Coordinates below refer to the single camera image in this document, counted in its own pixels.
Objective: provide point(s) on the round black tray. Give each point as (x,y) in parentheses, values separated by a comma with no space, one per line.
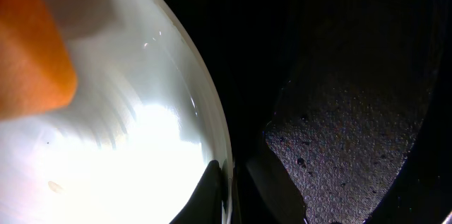
(353,97)

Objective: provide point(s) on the light blue plate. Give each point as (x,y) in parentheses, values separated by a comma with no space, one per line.
(139,133)

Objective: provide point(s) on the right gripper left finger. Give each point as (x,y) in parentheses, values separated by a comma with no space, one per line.
(205,204)

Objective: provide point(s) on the green yellow sponge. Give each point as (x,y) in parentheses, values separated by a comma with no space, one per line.
(36,71)

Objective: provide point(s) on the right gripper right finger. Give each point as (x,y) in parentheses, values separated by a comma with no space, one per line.
(279,193)

